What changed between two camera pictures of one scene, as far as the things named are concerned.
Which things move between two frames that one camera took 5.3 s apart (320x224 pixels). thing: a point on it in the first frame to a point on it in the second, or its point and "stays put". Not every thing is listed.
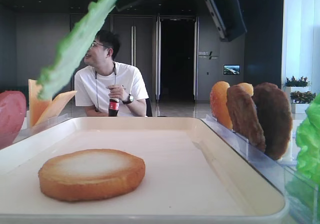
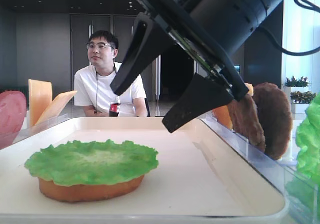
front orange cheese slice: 56,106 stays put
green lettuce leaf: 79,35 to 82,163
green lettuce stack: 303,187 stays put
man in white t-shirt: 103,79 stays put
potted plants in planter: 299,94 stays put
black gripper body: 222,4 to 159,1
